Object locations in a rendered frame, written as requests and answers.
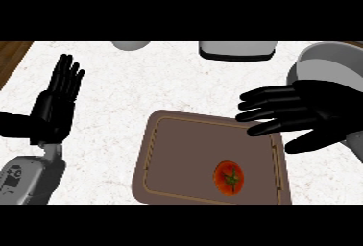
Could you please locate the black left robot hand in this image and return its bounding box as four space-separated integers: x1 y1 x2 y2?
0 53 88 146

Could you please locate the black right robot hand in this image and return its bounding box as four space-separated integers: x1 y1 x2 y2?
235 79 363 155

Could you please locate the grey pot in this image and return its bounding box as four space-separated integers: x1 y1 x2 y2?
285 41 363 86

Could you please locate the brown tray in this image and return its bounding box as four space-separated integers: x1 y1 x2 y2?
130 109 294 206

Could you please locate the red tomato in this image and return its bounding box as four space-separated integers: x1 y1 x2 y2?
213 160 247 197

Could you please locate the grey and black appliance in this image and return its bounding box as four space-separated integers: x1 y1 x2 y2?
198 41 279 62

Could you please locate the grey round object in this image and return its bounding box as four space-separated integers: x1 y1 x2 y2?
111 41 153 52

